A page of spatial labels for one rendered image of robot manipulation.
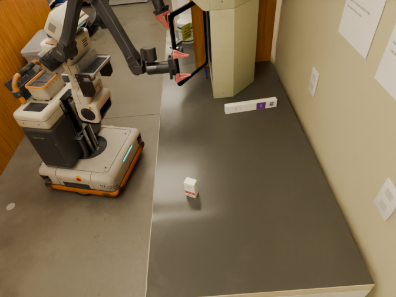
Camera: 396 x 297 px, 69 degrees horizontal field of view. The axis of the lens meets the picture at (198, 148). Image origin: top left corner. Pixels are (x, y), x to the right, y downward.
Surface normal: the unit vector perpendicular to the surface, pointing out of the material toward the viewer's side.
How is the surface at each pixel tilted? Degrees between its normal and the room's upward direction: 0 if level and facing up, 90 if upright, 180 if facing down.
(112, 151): 0
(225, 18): 90
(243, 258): 0
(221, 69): 90
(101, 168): 0
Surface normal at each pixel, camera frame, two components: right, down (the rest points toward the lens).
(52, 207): -0.07, -0.71
